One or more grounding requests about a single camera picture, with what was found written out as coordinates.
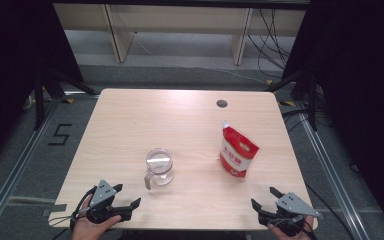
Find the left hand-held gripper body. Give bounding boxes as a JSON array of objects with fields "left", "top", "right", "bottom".
[{"left": 86, "top": 179, "right": 133, "bottom": 224}]

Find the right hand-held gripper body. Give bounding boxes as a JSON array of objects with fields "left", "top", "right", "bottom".
[{"left": 258, "top": 192, "right": 320, "bottom": 238}]

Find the clear glass jar with lid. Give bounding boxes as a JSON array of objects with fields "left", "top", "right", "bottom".
[{"left": 143, "top": 147, "right": 175, "bottom": 191}]

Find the red white sugar pouch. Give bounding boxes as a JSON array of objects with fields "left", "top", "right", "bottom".
[{"left": 219, "top": 120, "right": 261, "bottom": 179}]

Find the person's right hand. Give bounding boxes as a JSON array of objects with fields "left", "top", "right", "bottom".
[{"left": 267, "top": 214, "right": 318, "bottom": 240}]

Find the person's left hand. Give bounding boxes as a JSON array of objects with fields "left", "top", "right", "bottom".
[{"left": 71, "top": 194, "right": 123, "bottom": 240}]

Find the black metal stand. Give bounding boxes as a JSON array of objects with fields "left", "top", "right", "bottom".
[
  {"left": 33, "top": 64, "right": 100, "bottom": 131},
  {"left": 264, "top": 64, "right": 319, "bottom": 132}
]

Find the black curtain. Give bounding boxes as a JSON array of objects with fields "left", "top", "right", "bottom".
[
  {"left": 281, "top": 0, "right": 384, "bottom": 232},
  {"left": 0, "top": 0, "right": 85, "bottom": 172}
]

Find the beige wooden shelf unit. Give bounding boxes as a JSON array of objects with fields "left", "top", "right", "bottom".
[{"left": 52, "top": 3, "right": 309, "bottom": 66}]

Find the black left gripper strap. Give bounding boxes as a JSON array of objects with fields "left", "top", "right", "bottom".
[{"left": 49, "top": 185, "right": 98, "bottom": 232}]

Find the black gripper strap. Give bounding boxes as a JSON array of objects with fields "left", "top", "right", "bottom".
[
  {"left": 266, "top": 214, "right": 318, "bottom": 240},
  {"left": 49, "top": 185, "right": 98, "bottom": 232}
]

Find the black right gripper strap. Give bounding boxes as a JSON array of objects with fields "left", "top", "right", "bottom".
[{"left": 266, "top": 214, "right": 318, "bottom": 240}]

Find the black floor cable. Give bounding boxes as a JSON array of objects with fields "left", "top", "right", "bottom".
[{"left": 304, "top": 182, "right": 358, "bottom": 240}]

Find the aluminium floor rail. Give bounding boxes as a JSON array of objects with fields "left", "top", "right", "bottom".
[
  {"left": 294, "top": 101, "right": 384, "bottom": 240},
  {"left": 0, "top": 98, "right": 63, "bottom": 231}
]

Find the bundle of black cables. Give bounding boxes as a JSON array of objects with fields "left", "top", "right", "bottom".
[{"left": 246, "top": 8, "right": 298, "bottom": 80}]

